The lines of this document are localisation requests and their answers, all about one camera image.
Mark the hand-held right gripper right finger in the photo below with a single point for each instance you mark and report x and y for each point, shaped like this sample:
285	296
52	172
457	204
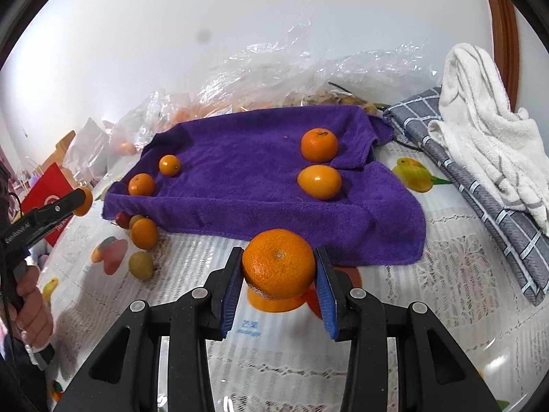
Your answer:
328	309

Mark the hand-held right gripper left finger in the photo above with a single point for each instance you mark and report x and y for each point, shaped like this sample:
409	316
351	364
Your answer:
229	304

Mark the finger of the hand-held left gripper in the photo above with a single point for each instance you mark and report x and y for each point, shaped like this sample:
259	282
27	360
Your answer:
55	211

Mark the large rough-skinned orange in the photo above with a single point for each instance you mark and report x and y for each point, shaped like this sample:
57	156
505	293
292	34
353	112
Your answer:
278	261

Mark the small mandarin orange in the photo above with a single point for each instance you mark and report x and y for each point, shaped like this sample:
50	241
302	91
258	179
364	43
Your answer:
169	165
141	184

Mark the oval smooth orange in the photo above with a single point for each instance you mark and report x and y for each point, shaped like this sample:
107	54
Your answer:
319	181

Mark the large orange with green stem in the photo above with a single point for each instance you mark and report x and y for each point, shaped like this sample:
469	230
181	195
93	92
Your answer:
319	144

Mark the person's left hand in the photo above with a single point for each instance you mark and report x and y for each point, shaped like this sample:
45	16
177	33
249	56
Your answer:
36	313

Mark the red paper bag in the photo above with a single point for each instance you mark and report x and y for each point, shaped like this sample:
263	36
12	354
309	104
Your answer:
47	189

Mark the small red fruit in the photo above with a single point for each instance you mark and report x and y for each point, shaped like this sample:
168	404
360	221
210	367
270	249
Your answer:
122	219

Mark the white plastic bag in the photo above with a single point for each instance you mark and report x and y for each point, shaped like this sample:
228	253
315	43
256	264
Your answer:
90	146

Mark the small yellow-green fruit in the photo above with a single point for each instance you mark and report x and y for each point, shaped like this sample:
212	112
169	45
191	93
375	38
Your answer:
135	221
141	265

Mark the fruit print lace tablecloth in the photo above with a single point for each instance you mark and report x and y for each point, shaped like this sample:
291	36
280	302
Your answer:
429	309

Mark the purple towel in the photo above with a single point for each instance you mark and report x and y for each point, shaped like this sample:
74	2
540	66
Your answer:
240	189

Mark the clear plastic bag of oranges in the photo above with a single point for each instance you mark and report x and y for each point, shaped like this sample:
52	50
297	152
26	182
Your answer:
240	81
141	124

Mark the grey checked cloth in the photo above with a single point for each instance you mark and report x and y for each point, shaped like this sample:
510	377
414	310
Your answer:
493	223

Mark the clear plastic bag of longans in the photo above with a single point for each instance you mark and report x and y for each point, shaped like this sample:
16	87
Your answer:
364	77

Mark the white striped towel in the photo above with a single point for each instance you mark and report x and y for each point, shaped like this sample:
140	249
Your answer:
480	116

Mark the wooden furniture frame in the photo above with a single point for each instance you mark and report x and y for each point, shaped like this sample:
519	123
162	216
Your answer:
60	146

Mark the brown wooden door frame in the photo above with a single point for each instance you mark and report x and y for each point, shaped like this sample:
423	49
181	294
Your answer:
504	43

